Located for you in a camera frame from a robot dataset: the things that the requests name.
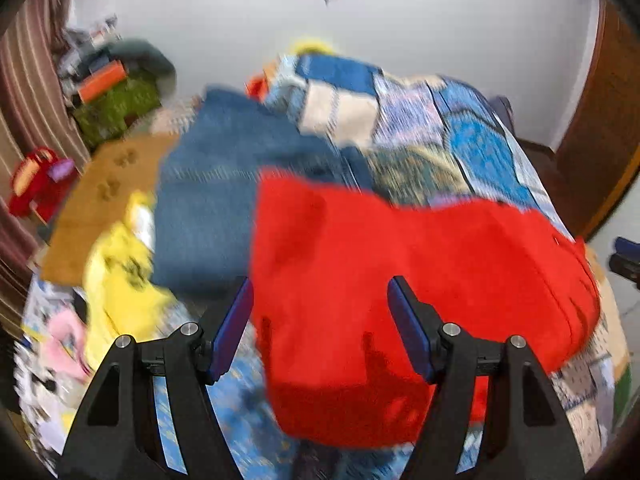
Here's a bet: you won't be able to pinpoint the scattered papers and booklets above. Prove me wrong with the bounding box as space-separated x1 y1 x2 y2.
15 280 88 461

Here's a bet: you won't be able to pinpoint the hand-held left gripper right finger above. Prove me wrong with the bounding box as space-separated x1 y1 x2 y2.
387 276 586 480

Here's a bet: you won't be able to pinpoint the yellow object behind quilt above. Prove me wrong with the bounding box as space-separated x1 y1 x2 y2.
290 37 336 57

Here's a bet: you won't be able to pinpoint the orange box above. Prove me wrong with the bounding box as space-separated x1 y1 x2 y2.
77 60 126 103

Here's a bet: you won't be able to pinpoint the small orange cloth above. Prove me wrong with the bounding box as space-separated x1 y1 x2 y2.
245 72 271 99

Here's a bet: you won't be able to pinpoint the blue denim jeans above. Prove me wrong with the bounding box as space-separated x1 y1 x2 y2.
152 87 373 296

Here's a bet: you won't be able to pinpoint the green patterned bag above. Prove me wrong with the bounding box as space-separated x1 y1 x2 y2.
72 72 163 148

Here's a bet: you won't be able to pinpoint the blue patchwork quilt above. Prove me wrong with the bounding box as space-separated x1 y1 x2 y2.
262 52 576 241

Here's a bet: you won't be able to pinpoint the dark green-grey cloth bundle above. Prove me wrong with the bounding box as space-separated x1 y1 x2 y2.
107 37 176 96

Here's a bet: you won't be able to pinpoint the red zip jacket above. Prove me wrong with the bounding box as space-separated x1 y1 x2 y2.
249 167 601 448

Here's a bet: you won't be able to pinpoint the striped beige cloth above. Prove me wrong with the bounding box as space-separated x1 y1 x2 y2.
150 95 206 136

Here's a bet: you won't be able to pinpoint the yellow printed garment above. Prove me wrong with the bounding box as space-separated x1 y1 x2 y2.
82 190 176 376

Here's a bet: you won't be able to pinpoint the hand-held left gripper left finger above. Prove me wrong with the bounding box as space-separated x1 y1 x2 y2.
57 276 256 480

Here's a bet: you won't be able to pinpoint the pink soft toy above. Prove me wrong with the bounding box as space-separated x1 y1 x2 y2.
47 310 92 381

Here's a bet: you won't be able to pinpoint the red plush toy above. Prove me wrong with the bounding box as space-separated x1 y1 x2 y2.
7 147 78 221

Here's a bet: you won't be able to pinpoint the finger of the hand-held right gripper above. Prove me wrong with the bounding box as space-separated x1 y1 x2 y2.
609 236 640 289

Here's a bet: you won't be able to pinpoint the brown wooden door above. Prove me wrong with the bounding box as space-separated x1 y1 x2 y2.
555 0 640 238

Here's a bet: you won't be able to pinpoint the grey cloth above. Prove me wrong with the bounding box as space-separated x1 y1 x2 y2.
487 95 516 131

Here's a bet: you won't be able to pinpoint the brown striped curtain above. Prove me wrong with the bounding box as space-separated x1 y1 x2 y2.
0 0 91 331

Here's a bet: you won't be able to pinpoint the wooden folding lap table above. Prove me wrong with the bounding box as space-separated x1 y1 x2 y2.
40 135 181 286

